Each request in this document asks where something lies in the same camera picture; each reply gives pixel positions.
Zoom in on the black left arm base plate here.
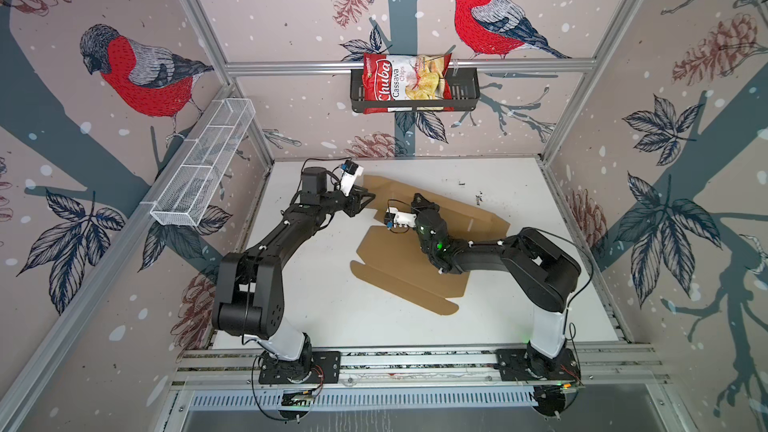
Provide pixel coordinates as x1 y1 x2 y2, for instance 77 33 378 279
255 351 341 385

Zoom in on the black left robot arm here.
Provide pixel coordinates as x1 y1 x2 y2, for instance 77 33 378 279
211 160 375 362

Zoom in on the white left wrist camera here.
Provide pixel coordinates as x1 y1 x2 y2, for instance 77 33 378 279
339 160 364 196

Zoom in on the white mesh wall shelf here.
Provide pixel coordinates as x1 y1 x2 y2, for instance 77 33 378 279
150 98 255 227

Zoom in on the aluminium front rail frame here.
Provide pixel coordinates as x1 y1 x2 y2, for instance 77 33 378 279
169 342 669 415

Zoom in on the red cassava chips bag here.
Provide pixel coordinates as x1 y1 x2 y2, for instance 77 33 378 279
363 53 452 103

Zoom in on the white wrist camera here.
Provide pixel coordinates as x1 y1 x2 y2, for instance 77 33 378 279
384 207 416 233
339 160 364 196

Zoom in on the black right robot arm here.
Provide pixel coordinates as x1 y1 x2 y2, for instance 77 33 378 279
411 193 581 360

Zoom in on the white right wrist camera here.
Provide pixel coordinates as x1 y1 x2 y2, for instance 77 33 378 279
384 207 416 233

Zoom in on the black wire wall basket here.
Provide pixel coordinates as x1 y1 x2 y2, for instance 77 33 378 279
350 68 480 113

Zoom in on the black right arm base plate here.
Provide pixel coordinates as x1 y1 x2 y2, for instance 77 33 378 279
495 347 581 382

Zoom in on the brown cardboard paper box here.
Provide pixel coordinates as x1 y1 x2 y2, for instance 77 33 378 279
350 175 510 316

